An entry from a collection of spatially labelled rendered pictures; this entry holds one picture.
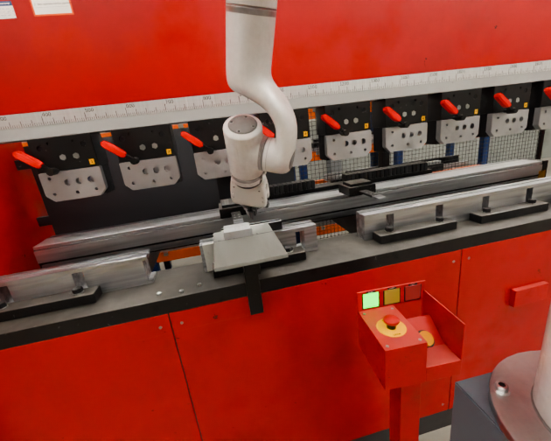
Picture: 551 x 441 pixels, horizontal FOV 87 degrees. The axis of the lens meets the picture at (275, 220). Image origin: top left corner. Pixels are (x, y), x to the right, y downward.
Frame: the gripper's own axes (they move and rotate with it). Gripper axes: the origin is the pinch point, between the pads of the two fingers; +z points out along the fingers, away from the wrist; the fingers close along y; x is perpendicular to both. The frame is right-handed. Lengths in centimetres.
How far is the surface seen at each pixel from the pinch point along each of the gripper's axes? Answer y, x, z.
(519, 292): -98, -7, 33
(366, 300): -36.8, 17.1, 8.2
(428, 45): -43, -53, -27
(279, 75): -1.9, -30.0, -25.4
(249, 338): -5.5, 30.2, 25.2
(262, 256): -7.7, 17.2, -6.7
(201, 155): 16.0, -7.9, -12.1
